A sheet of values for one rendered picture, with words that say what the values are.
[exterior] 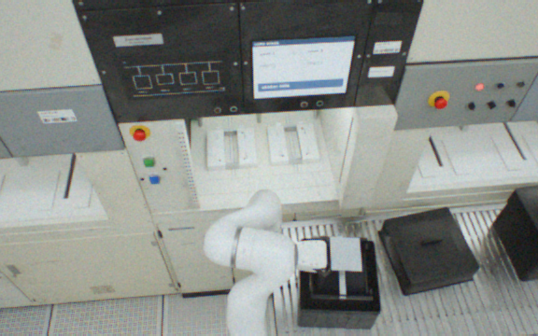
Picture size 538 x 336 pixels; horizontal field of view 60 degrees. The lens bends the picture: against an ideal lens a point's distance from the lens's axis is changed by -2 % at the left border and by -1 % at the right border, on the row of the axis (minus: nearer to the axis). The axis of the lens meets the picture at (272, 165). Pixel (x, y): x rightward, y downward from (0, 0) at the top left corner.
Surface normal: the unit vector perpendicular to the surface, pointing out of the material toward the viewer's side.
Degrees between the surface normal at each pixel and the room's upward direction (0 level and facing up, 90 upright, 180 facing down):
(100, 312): 0
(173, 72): 90
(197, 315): 0
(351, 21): 90
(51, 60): 90
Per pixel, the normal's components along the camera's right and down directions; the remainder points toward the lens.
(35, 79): 0.10, 0.79
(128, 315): 0.00, -0.62
